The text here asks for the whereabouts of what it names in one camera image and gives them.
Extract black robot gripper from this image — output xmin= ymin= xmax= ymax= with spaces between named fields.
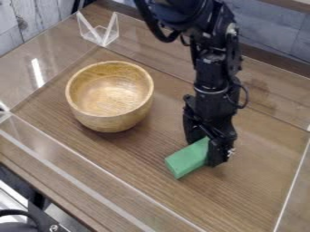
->
xmin=183 ymin=85 xmax=240 ymax=167

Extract green rectangular block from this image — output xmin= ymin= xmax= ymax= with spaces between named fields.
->
xmin=164 ymin=137 xmax=209 ymax=179

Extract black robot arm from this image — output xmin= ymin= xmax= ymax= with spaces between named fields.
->
xmin=133 ymin=0 xmax=246 ymax=167

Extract wooden bowl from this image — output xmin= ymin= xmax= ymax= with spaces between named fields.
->
xmin=65 ymin=61 xmax=153 ymax=133

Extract clear acrylic wall panels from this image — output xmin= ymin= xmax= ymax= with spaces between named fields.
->
xmin=0 ymin=6 xmax=310 ymax=232

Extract clear acrylic corner bracket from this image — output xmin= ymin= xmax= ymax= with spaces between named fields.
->
xmin=76 ymin=12 xmax=119 ymax=47

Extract black table clamp bracket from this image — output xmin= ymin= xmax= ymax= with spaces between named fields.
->
xmin=26 ymin=202 xmax=71 ymax=232

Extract black cable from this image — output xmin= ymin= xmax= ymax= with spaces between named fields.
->
xmin=0 ymin=208 xmax=37 ymax=232

